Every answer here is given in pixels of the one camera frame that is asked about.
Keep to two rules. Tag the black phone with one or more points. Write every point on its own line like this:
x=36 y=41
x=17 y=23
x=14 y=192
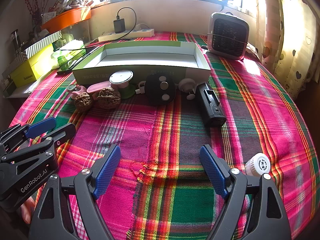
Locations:
x=72 y=63

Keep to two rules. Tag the orange box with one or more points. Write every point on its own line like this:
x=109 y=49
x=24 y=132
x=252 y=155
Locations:
x=65 y=20

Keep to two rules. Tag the green white striped box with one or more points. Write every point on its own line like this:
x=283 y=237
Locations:
x=42 y=42

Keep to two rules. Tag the red dried branches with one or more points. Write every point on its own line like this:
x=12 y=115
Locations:
x=31 y=5

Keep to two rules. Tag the white round plastic hook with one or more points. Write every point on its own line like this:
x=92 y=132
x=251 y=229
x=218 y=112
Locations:
x=187 y=83

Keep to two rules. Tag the white power strip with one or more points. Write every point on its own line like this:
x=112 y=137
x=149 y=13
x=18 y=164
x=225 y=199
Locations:
x=140 y=33

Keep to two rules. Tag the heart print curtain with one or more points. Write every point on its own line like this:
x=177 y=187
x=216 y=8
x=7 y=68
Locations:
x=287 y=42

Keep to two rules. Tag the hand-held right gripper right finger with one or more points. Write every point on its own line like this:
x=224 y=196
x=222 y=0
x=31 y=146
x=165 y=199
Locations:
x=212 y=170

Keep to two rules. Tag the black oval holder silver discs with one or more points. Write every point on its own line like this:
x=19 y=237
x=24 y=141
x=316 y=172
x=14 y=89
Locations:
x=156 y=95

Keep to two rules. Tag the long pink plastic clip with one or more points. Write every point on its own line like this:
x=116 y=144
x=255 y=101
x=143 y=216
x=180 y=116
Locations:
x=98 y=87

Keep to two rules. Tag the green tissue pack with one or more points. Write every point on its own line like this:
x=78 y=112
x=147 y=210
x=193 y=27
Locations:
x=72 y=46

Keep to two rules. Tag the black battery charger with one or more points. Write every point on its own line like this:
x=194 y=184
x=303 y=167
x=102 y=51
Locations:
x=212 y=115

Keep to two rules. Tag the brown walnut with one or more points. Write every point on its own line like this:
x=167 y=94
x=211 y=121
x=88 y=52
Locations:
x=108 y=98
x=83 y=102

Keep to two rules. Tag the grey portable heater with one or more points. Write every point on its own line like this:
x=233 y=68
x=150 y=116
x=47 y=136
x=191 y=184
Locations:
x=227 y=35

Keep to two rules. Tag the clear glass tank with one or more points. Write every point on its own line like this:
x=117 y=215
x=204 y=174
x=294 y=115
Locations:
x=77 y=31

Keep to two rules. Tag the white round cap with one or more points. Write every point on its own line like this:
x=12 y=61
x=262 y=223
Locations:
x=257 y=165

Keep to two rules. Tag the green cardboard box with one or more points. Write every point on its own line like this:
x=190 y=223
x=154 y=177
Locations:
x=140 y=55

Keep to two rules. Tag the glass jar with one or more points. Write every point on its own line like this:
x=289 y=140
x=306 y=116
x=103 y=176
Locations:
x=15 y=41

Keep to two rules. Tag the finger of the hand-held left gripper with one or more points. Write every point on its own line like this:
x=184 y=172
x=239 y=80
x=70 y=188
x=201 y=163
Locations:
x=40 y=127
x=62 y=133

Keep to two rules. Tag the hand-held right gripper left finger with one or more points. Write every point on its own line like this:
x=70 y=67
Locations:
x=107 y=172

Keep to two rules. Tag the black power adapter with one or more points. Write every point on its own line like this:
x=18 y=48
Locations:
x=119 y=25

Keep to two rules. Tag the white-topped green spool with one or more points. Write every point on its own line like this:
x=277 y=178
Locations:
x=121 y=77

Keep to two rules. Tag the plaid pink green tablecloth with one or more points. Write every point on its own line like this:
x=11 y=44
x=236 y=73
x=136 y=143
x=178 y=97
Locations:
x=175 y=135

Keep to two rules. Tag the pink nail clipper with lens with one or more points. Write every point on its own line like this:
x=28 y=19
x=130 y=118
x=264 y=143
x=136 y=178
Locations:
x=75 y=90

